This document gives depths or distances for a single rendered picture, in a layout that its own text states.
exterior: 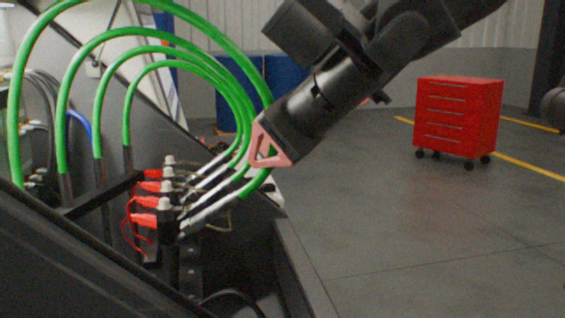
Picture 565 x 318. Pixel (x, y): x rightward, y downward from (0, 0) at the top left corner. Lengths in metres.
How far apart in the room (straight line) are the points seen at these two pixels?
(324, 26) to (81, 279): 0.30
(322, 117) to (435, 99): 4.45
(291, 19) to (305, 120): 0.11
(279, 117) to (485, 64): 8.75
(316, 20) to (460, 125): 4.41
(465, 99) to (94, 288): 4.51
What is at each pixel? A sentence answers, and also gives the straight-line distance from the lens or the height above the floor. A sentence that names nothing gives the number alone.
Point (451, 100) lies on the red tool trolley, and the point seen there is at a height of 0.68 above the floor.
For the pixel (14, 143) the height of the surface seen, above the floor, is 1.23.
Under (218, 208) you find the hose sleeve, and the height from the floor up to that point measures 1.16.
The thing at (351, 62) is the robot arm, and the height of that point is 1.35.
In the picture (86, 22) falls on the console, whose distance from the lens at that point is 1.05.
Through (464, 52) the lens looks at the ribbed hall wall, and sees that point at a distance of 8.90.
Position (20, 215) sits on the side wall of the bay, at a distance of 0.38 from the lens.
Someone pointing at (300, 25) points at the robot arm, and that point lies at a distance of 0.44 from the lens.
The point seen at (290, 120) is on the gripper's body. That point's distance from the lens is 0.50.
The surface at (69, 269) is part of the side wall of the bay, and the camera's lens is 0.39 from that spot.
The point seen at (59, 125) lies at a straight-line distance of 0.79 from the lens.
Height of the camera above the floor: 1.39
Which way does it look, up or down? 17 degrees down
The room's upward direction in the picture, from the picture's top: straight up
